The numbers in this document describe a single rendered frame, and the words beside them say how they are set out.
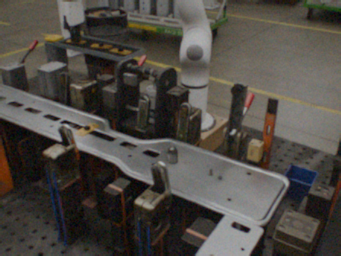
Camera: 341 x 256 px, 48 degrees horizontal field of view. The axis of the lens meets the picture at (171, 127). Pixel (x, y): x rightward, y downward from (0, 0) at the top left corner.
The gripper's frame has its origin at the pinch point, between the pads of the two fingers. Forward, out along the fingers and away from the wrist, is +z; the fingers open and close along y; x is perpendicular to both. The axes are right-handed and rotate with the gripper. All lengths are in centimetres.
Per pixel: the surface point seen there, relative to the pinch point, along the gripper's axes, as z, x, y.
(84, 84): 10.5, 18.9, 21.1
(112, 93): 11.4, 31.4, 21.3
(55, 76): 10.5, 3.8, 19.1
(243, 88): -2, 81, 27
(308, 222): 13, 105, 57
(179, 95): 7, 58, 21
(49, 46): 6.0, -14.3, 1.6
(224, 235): 19, 89, 62
